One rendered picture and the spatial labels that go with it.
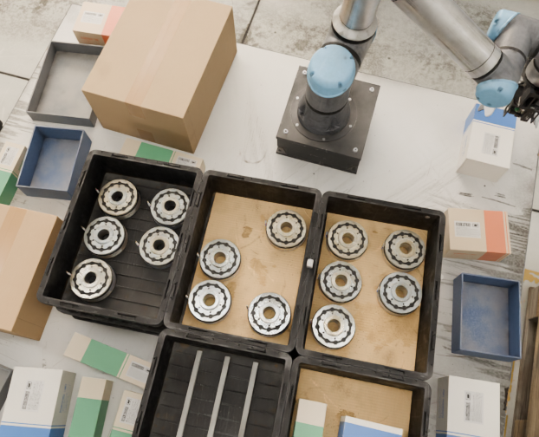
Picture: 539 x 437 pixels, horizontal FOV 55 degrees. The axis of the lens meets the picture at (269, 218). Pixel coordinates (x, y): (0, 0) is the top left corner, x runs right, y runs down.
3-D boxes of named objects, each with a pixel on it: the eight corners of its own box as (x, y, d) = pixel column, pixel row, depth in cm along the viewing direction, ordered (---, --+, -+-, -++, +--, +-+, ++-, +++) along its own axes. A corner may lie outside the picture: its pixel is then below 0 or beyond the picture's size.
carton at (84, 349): (72, 357, 135) (62, 355, 130) (82, 335, 137) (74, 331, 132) (154, 392, 132) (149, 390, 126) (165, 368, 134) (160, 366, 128)
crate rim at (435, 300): (322, 193, 129) (323, 189, 127) (443, 214, 127) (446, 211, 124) (293, 355, 115) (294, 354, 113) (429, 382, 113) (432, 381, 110)
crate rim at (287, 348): (205, 172, 132) (204, 168, 129) (321, 193, 129) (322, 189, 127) (163, 329, 117) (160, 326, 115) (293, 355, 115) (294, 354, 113)
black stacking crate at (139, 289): (104, 170, 143) (91, 149, 132) (209, 188, 140) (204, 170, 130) (55, 310, 129) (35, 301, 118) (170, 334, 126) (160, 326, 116)
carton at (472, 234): (441, 257, 144) (450, 249, 137) (439, 217, 149) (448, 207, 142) (499, 261, 144) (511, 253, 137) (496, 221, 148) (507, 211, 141)
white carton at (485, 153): (466, 116, 161) (477, 100, 152) (505, 126, 159) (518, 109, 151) (456, 172, 154) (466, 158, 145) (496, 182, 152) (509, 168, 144)
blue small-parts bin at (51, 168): (44, 136, 159) (35, 124, 153) (92, 141, 159) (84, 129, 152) (26, 196, 152) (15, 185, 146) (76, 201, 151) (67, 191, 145)
